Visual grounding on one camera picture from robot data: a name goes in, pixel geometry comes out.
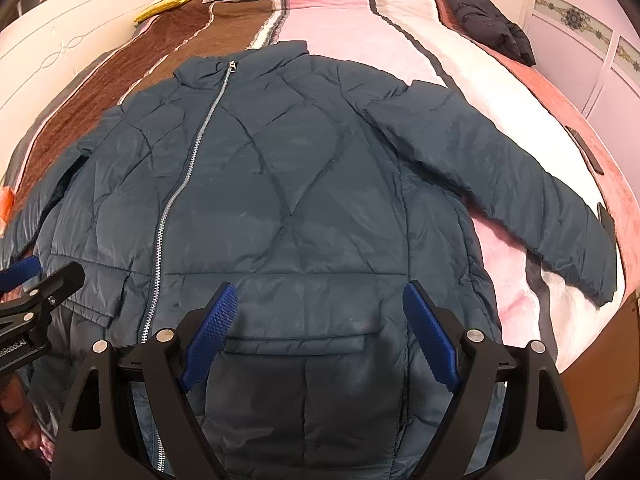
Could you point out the person's left hand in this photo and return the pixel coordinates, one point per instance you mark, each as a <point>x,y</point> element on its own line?
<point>20,415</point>

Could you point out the orange object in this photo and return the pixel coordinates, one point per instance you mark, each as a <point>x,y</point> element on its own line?
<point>4,205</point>

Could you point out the salmon pink bedsheet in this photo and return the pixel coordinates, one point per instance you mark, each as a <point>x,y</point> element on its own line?
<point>560,100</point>

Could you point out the yellow cushion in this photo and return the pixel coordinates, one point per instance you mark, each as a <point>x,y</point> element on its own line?
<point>167,2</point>

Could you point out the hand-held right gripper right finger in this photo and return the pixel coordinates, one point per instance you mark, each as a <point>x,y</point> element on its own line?
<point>425,325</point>

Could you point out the white headboard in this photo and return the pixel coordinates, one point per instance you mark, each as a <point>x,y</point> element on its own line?
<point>60,45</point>

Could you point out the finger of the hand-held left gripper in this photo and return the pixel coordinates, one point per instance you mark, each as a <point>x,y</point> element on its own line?
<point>55,285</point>
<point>20,269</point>

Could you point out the teal quilted puffer jacket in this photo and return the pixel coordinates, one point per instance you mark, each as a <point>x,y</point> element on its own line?
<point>300,170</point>

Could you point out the pink brown striped blanket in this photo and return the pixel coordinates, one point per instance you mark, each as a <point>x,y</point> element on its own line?
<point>340,15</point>

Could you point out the black flat object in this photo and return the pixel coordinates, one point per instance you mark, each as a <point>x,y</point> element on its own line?
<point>607,220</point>
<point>586,150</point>

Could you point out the white wardrobe with floral panels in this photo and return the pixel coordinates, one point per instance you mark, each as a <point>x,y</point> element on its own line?
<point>595,60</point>

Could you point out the black puffer jacket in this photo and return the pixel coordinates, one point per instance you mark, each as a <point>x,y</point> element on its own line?
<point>480,10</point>

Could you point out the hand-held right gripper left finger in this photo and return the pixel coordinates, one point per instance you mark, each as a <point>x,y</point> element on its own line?
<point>215,325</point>

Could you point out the wooden bed frame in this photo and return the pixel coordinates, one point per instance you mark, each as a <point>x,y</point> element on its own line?
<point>607,385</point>

